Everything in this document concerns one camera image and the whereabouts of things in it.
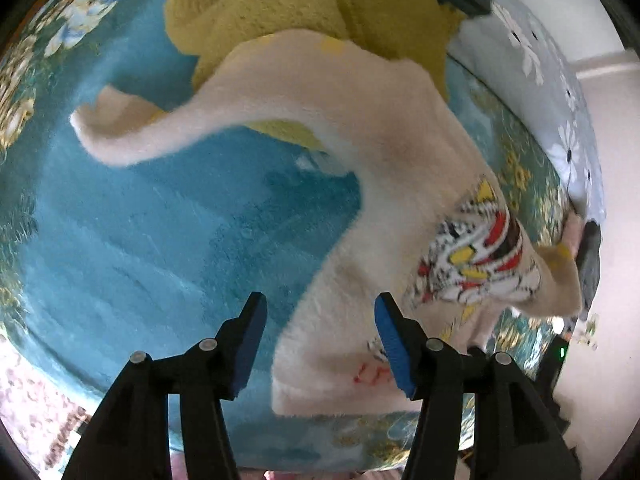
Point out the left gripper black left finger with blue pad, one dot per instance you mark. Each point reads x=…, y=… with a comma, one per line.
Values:
x=127, y=437

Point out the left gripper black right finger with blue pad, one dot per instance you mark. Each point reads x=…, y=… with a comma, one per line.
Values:
x=515, y=436

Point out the cream fuzzy cartoon sweater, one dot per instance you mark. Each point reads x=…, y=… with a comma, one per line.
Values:
x=434, y=228

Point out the teal floral bed sheet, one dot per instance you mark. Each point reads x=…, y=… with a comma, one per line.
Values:
x=97, y=261

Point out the dark grey folded garment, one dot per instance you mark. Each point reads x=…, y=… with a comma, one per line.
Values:
x=588, y=265

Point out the pink folded cloth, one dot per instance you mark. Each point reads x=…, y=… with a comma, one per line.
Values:
x=573, y=229

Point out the light blue floral quilt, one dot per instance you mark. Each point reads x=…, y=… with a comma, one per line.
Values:
x=517, y=58

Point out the mustard yellow knit sweater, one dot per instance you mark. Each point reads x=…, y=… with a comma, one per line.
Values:
x=397, y=30

